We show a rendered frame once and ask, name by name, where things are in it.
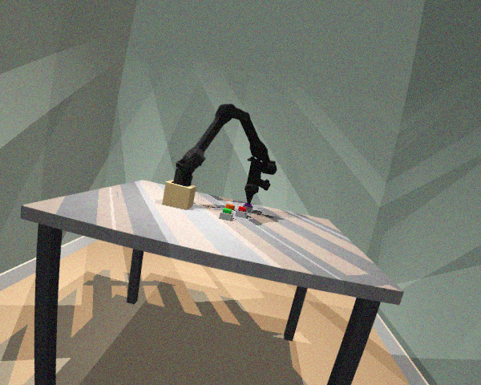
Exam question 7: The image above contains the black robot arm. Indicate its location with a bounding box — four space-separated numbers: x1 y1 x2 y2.
172 104 277 187

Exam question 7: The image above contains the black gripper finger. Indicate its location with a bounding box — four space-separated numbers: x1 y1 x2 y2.
245 190 256 205

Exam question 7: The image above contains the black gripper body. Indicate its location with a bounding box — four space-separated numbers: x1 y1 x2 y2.
245 171 261 193

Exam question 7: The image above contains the green button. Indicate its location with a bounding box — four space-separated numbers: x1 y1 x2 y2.
219 208 233 221

